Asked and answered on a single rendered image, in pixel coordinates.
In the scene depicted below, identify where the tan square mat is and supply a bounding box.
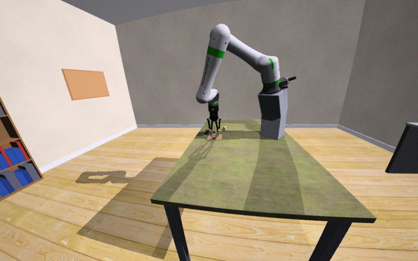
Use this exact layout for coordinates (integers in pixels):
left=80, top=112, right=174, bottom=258
left=207, top=134, right=222, bottom=140

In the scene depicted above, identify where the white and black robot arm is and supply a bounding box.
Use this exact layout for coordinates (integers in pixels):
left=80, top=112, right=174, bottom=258
left=196, top=24, right=296, bottom=113

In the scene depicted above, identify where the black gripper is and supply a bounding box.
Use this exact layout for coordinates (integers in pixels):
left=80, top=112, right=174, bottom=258
left=207, top=112, right=221, bottom=136

